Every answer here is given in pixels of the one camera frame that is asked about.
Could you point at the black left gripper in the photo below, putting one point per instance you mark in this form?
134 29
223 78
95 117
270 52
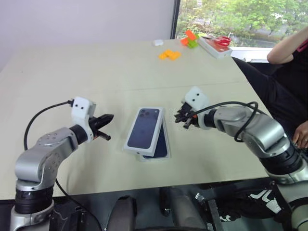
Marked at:
94 126

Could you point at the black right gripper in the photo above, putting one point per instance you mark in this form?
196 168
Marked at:
191 115

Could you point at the dark blue smartphone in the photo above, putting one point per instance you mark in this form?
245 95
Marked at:
162 146

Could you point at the white phone box lid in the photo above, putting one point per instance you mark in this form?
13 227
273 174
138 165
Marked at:
144 130

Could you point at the bystander bare forearm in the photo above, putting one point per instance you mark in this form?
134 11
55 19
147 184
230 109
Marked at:
284 50

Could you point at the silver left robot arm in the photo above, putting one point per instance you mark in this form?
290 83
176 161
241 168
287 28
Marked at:
45 154

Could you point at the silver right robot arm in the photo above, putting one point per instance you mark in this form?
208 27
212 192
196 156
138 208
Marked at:
260 130

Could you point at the bystander bare hand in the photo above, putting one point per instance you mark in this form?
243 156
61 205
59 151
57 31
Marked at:
300 137

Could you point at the yellow toy blocks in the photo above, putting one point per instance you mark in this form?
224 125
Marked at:
169 55

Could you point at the white tray with red scissors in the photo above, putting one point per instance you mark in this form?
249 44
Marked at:
216 51

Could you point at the orange and green toy blocks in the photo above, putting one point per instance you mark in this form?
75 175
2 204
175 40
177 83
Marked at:
190 39

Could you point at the white earbuds case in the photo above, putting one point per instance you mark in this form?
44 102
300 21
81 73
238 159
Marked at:
158 42

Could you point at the narrow dark rounded shape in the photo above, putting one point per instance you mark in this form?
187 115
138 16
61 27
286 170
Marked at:
124 214

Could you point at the wide dark rounded shape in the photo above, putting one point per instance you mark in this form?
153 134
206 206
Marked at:
180 209

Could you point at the white window sill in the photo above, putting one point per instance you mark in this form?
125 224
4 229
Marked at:
250 52

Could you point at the bystander in black clothes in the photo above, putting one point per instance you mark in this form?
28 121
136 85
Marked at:
276 91

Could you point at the pink handheld item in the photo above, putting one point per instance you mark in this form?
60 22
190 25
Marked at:
303 45

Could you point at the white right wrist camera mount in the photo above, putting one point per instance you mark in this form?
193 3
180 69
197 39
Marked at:
197 97

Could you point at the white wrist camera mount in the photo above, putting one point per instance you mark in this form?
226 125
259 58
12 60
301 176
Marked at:
81 108
197 97

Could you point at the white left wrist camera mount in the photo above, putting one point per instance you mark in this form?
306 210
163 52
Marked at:
81 108

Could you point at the metal clamp bracket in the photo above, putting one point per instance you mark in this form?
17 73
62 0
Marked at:
209 209
80 216

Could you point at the black window frame post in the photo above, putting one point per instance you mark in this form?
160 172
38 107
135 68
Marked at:
175 19

